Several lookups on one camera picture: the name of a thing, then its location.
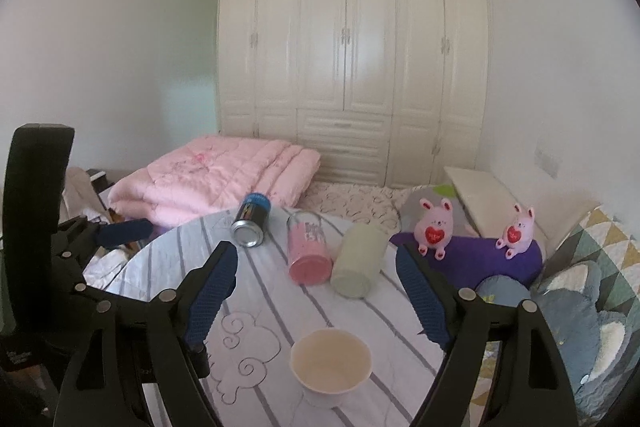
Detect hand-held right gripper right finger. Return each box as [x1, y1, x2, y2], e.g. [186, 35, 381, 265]
[396, 242, 581, 427]

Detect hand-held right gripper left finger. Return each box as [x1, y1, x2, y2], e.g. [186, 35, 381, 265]
[52, 241, 240, 427]

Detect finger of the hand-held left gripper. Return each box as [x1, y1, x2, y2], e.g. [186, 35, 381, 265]
[54, 215, 154, 288]

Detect pale green cup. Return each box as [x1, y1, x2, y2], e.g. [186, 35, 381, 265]
[330, 223, 389, 298]

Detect pink clear cup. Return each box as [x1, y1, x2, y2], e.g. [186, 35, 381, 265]
[286, 210, 334, 285]

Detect white paper cup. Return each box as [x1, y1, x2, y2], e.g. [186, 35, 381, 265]
[290, 328, 373, 409]

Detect pile of light clothes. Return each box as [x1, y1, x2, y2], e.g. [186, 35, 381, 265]
[60, 167, 116, 228]

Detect dark nightstand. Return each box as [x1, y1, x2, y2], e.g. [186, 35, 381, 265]
[85, 168, 120, 194]

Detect purple cushion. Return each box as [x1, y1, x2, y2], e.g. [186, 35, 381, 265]
[390, 229, 544, 289]

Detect striped white tablecloth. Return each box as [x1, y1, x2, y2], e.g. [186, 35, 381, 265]
[82, 206, 451, 427]

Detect large pink bunny toy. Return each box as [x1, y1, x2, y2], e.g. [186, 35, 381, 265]
[414, 198, 455, 261]

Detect blue drink can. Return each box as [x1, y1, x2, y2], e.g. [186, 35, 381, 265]
[231, 192, 272, 248]

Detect pink quilt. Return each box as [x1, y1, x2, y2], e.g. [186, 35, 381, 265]
[108, 135, 322, 228]

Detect small pink bunny toy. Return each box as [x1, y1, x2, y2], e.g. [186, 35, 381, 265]
[495, 204, 536, 262]

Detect patterned bed sheet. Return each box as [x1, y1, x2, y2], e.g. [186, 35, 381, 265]
[302, 182, 402, 233]

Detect white board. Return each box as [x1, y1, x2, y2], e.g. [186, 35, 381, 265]
[444, 166, 547, 242]

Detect blue plush pillow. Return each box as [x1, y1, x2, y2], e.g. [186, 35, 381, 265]
[475, 261, 636, 413]

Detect geometric patterned quilt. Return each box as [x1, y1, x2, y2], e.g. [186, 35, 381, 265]
[542, 204, 640, 303]

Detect white wardrobe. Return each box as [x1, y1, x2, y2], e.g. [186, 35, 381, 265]
[216, 0, 490, 190]

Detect white wall socket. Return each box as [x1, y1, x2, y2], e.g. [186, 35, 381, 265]
[535, 146, 562, 178]

